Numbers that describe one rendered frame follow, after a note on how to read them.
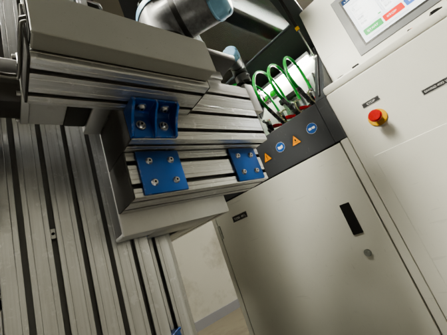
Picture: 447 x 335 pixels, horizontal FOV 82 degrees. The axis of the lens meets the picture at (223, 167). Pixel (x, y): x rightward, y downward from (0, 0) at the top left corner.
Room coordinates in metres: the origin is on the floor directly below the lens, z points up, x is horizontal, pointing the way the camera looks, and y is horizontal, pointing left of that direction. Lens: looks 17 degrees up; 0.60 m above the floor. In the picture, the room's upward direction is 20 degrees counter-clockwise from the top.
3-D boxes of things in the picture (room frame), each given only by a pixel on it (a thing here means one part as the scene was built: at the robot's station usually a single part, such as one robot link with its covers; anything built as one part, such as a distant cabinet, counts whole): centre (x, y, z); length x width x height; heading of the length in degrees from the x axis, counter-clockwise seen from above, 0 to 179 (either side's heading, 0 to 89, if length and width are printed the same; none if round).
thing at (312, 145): (1.05, -0.15, 0.87); 0.62 x 0.04 x 0.16; 52
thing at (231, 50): (1.09, -0.21, 1.43); 0.11 x 0.11 x 0.08; 76
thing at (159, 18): (0.57, 0.03, 1.20); 0.13 x 0.12 x 0.14; 76
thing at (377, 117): (0.74, -0.47, 0.80); 0.05 x 0.04 x 0.05; 52
